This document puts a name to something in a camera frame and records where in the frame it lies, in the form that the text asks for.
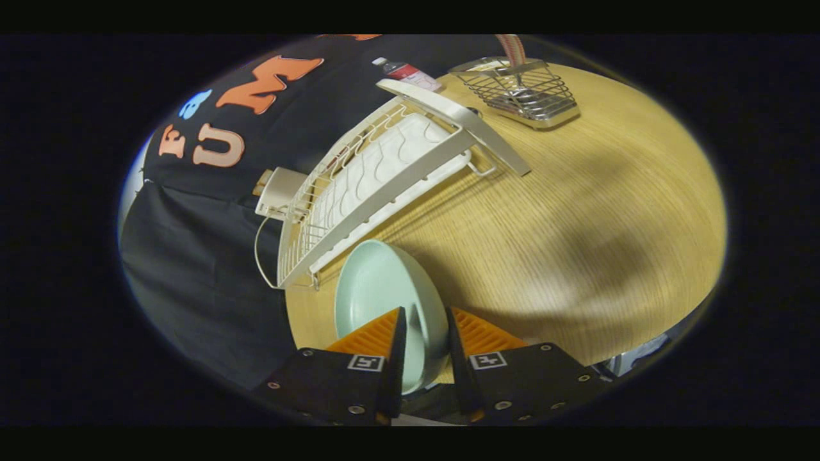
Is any clear plastic water bottle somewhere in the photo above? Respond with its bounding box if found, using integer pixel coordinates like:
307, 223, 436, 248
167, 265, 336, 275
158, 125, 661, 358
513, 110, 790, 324
372, 57, 443, 92

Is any metal wire basket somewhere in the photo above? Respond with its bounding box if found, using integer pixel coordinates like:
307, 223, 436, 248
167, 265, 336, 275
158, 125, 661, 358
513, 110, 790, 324
448, 56, 581, 131

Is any spoon with striped handle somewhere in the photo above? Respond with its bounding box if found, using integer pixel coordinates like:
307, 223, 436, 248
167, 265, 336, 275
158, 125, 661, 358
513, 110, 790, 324
495, 35, 545, 113

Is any white toaster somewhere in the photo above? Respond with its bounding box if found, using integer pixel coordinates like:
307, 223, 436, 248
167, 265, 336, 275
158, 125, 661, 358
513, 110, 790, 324
254, 166, 308, 222

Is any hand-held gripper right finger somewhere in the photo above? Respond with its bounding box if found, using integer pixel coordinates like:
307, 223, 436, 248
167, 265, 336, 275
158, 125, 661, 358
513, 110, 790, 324
445, 306, 616, 423

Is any light green plate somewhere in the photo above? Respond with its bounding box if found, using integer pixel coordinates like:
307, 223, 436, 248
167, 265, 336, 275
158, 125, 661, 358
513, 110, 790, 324
334, 239, 449, 395

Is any white wire dish rack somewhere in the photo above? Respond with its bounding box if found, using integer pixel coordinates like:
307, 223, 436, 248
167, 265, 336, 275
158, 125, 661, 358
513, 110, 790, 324
277, 78, 531, 290

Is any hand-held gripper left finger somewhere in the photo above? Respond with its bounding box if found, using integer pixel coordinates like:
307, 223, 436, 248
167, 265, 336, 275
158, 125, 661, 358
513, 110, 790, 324
253, 306, 407, 426

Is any white toaster cable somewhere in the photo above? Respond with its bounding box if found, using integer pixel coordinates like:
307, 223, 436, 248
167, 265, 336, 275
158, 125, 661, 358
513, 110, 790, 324
254, 214, 283, 290

